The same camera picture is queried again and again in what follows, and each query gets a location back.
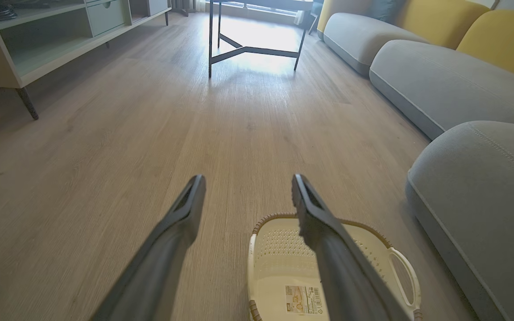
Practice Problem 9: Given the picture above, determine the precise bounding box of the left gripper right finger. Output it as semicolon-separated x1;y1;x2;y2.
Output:
291;173;412;321

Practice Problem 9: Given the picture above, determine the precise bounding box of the grey sofa seat cushion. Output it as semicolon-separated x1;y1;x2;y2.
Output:
405;120;514;321
369;39;514;141
323;12;428;77

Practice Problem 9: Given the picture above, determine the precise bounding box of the printed label sticker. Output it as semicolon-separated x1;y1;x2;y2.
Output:
285;285;325;315

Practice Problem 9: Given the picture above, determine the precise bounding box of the perforated plastic laundry basket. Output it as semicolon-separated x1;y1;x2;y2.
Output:
247;213;423;321

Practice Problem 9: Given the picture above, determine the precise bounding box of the pale green open cabinet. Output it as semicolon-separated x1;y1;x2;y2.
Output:
0;0;173;121

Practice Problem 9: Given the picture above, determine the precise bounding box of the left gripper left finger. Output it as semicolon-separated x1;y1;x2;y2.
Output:
90;174;207;321

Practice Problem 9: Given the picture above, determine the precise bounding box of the pale green cabinet drawer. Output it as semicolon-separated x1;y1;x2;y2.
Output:
86;0;126;37

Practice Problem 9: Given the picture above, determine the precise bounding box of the black metal frame table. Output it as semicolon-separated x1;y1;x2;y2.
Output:
207;0;316;79

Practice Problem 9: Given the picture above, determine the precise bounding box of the dark object on cabinet shelf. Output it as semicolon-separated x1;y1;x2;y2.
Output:
0;0;17;22

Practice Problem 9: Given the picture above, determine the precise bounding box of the blue-grey throw pillow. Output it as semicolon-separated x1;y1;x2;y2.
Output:
368;0;408;23

